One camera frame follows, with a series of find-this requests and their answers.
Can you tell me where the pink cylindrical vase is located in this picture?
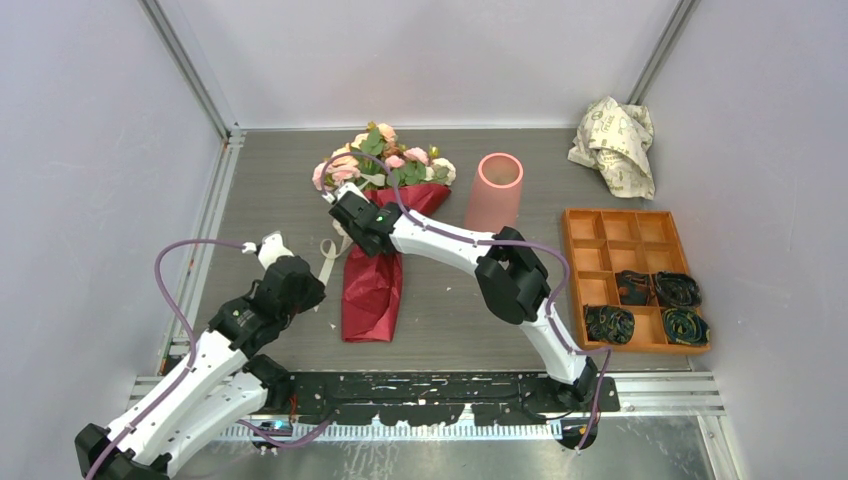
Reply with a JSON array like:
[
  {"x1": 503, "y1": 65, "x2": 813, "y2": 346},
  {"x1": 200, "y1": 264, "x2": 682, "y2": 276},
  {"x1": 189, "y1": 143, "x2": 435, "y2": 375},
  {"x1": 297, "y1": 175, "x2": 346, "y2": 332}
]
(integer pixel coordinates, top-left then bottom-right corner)
[{"x1": 464, "y1": 152, "x2": 524, "y2": 233}]

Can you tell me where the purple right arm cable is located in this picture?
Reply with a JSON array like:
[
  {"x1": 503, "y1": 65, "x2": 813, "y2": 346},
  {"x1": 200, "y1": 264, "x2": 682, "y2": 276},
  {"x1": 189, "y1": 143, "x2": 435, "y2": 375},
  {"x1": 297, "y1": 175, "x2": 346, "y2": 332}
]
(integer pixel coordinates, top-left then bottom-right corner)
[{"x1": 320, "y1": 152, "x2": 614, "y2": 452}]

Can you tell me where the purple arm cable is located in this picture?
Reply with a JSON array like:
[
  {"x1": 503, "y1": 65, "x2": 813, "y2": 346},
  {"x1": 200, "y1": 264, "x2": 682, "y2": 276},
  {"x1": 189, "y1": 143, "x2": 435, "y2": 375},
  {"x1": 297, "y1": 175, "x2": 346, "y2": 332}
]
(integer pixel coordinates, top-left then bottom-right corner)
[
  {"x1": 82, "y1": 239, "x2": 333, "y2": 480},
  {"x1": 320, "y1": 152, "x2": 614, "y2": 452}
]

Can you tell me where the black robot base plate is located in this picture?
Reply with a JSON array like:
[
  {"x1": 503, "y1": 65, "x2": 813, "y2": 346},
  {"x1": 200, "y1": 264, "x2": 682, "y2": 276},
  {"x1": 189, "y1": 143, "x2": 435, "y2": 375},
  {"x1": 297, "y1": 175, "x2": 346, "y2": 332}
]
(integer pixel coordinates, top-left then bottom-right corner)
[{"x1": 258, "y1": 371, "x2": 620, "y2": 427}]

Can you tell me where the dark red wrapping paper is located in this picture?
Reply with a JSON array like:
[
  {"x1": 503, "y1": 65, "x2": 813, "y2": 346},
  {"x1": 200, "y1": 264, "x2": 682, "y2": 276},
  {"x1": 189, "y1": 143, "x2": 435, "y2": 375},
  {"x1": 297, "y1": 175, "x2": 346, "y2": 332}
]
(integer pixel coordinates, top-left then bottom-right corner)
[{"x1": 341, "y1": 183, "x2": 451, "y2": 343}]

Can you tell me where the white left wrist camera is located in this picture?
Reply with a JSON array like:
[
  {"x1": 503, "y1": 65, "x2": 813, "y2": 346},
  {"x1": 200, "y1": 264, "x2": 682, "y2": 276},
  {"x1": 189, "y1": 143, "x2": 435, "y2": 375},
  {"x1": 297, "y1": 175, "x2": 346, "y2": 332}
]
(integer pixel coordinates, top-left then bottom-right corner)
[{"x1": 241, "y1": 230, "x2": 294, "y2": 270}]

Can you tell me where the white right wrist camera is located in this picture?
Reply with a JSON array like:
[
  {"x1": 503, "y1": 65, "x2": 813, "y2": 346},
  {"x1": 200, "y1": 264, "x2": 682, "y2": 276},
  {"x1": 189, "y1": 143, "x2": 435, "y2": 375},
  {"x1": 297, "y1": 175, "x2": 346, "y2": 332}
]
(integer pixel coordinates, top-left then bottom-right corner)
[{"x1": 322, "y1": 183, "x2": 370, "y2": 205}]

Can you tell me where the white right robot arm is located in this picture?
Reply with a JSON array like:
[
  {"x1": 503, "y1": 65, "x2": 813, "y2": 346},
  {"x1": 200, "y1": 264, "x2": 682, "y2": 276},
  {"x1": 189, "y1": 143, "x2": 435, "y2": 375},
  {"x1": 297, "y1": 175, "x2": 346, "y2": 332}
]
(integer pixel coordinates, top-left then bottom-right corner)
[{"x1": 323, "y1": 185, "x2": 599, "y2": 411}]

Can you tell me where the aluminium frame rail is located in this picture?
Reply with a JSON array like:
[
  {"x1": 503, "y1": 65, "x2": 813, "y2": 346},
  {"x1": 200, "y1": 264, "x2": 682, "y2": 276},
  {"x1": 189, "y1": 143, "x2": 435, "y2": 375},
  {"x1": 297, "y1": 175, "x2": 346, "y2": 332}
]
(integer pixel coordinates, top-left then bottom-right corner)
[{"x1": 122, "y1": 374, "x2": 727, "y2": 442}]

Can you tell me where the rolled dark tie, brown pattern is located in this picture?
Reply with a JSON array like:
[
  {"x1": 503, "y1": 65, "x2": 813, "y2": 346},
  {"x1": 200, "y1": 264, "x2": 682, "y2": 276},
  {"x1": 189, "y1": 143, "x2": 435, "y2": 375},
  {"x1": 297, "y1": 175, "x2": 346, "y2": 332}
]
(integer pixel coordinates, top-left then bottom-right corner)
[{"x1": 615, "y1": 270, "x2": 654, "y2": 306}]

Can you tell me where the orange wooden compartment tray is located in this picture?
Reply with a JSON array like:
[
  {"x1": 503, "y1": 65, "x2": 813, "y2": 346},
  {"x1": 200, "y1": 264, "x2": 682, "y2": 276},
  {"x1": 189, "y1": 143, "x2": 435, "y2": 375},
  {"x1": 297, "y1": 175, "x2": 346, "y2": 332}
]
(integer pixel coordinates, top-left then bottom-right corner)
[{"x1": 562, "y1": 208, "x2": 711, "y2": 355}]

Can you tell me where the rolled dark patterned tie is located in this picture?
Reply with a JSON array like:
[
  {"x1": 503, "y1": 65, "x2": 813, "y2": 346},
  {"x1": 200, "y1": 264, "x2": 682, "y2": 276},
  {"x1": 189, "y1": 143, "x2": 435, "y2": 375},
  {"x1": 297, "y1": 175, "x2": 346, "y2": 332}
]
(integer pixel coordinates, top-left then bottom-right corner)
[{"x1": 652, "y1": 271, "x2": 702, "y2": 309}]

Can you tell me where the rolled dark tie, green pattern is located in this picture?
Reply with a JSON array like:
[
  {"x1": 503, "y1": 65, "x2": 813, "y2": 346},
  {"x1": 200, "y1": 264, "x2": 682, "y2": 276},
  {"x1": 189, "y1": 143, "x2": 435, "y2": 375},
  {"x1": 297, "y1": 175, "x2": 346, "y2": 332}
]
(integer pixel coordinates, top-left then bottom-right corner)
[{"x1": 583, "y1": 305, "x2": 635, "y2": 345}]

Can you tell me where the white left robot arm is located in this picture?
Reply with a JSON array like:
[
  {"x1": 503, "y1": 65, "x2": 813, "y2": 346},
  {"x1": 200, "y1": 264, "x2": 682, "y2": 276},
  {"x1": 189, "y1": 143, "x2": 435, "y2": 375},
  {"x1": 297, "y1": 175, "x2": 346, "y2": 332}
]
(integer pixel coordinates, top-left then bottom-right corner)
[{"x1": 74, "y1": 256, "x2": 325, "y2": 479}]

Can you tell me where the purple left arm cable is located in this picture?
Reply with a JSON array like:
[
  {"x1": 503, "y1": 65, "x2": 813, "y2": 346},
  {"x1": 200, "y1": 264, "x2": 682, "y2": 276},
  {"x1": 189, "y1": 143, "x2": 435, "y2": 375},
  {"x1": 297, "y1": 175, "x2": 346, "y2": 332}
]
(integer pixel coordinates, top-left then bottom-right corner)
[{"x1": 82, "y1": 239, "x2": 333, "y2": 480}]

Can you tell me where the cream printed ribbon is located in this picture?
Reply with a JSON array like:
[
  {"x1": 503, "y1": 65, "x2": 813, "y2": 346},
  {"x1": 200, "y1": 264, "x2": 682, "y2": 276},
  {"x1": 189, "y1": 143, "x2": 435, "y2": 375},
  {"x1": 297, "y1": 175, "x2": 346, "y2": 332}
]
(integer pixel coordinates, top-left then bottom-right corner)
[{"x1": 318, "y1": 220, "x2": 353, "y2": 286}]

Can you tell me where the rolled dark tie, yellow pattern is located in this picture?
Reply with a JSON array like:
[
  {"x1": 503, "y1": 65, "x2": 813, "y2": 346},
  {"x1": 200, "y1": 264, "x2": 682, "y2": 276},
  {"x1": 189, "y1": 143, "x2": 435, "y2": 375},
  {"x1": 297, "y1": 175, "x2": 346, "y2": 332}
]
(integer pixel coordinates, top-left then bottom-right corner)
[{"x1": 661, "y1": 308, "x2": 710, "y2": 347}]

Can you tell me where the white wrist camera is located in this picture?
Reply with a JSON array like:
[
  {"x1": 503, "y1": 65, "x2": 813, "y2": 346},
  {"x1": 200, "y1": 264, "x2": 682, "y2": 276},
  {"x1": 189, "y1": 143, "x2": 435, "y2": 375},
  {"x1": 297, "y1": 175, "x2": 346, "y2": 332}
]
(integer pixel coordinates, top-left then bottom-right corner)
[
  {"x1": 322, "y1": 183, "x2": 370, "y2": 205},
  {"x1": 241, "y1": 230, "x2": 294, "y2": 270}
]

